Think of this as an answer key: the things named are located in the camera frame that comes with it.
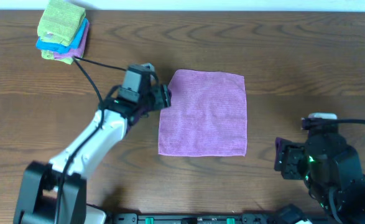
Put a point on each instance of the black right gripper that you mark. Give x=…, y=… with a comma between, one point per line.
x=287, y=157

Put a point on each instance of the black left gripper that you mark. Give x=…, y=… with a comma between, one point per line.
x=162, y=96

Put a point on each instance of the purple microfiber cloth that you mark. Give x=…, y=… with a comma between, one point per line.
x=207, y=116

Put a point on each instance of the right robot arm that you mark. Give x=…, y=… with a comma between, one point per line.
x=329, y=167

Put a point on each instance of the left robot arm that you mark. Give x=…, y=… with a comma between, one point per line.
x=55, y=192

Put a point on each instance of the purple folded cloth in stack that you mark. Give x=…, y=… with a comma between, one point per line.
x=78, y=52

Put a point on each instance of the blue folded cloth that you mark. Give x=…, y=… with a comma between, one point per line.
x=61, y=49

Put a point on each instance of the green folded cloth at bottom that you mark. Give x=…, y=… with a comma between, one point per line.
x=50, y=56

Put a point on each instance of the green folded cloth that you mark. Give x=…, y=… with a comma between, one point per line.
x=50, y=56
x=60, y=22

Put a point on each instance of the green folded cloth on top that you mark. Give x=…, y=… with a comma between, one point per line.
x=60, y=22

